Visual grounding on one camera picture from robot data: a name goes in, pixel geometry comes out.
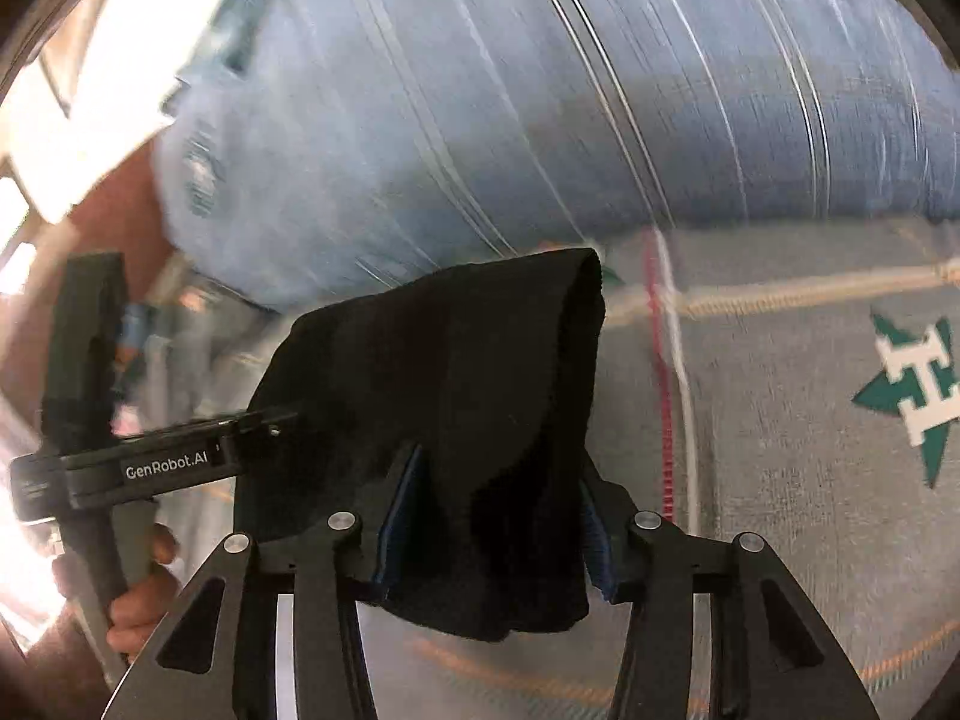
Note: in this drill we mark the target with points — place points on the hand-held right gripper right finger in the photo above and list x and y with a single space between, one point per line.
596 547

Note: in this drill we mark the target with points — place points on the black pants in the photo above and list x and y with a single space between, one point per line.
450 390

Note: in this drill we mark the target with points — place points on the grey star-print blanket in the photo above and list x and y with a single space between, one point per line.
787 427

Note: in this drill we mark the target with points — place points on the blue denim jeans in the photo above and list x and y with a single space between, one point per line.
525 90

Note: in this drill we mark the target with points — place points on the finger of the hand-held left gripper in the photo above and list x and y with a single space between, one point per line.
262 427

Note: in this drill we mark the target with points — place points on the person's left hand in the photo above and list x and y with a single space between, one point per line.
146 600

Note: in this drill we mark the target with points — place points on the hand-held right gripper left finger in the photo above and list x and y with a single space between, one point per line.
390 532

